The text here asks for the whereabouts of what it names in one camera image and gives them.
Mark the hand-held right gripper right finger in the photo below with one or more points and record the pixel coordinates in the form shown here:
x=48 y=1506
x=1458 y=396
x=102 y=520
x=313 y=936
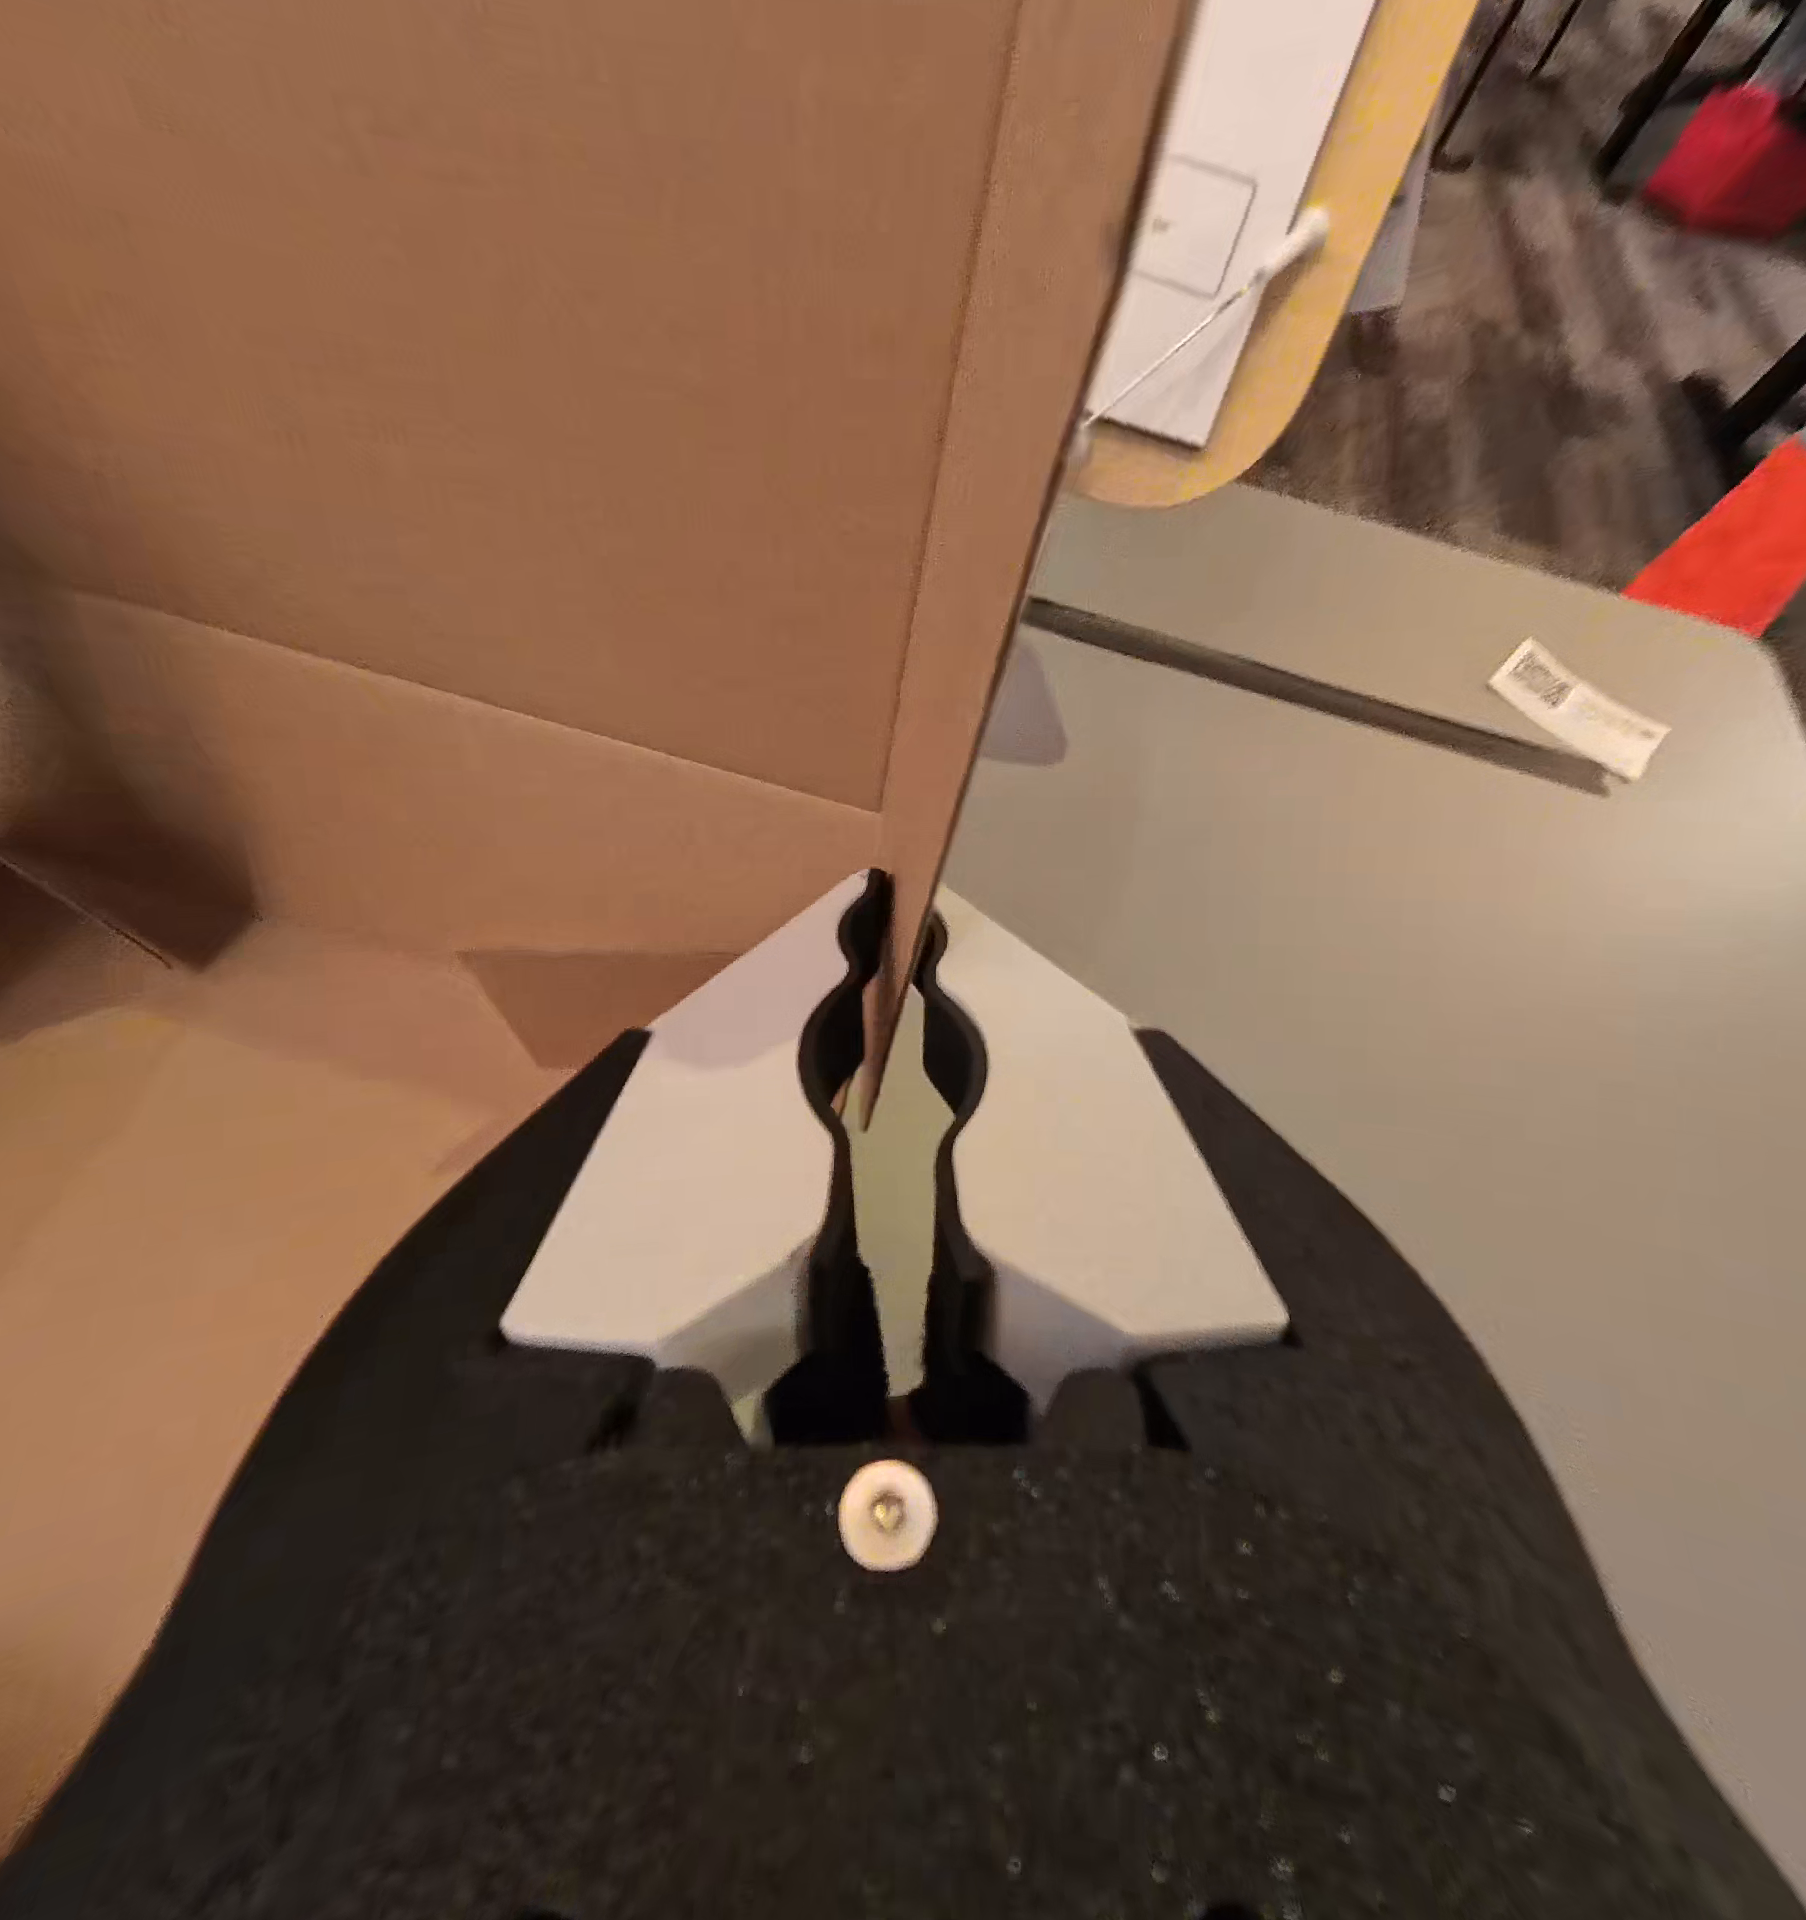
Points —
x=1098 y=1201

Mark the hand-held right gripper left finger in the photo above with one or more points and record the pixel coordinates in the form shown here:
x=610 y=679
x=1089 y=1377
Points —
x=679 y=1201

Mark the brown cardboard box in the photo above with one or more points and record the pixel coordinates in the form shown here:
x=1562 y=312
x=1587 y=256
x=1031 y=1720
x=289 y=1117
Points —
x=469 y=449

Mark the white barcode label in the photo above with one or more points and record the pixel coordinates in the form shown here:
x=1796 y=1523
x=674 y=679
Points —
x=1577 y=708

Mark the orange red cloth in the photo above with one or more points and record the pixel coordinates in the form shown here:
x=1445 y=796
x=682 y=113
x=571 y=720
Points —
x=1764 y=539

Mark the black furniture leg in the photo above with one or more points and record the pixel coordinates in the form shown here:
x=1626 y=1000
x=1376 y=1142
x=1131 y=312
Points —
x=1796 y=368
x=1670 y=75

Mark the wooden table with rounded corner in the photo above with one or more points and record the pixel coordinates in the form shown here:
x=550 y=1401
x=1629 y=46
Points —
x=1391 y=135

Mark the white paper sheet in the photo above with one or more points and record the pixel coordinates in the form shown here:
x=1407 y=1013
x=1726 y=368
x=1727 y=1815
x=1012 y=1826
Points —
x=1233 y=89

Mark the red bag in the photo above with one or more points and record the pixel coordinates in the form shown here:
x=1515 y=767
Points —
x=1743 y=158

